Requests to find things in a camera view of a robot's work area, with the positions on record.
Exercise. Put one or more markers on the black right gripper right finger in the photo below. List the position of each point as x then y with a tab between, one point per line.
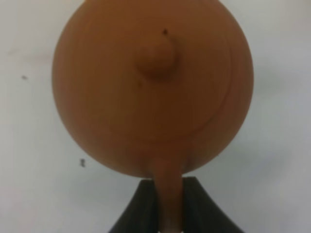
200	213

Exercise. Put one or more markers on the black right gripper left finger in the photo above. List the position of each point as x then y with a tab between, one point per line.
141	214

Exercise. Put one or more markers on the brown clay teapot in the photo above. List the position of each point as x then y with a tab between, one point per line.
153	88

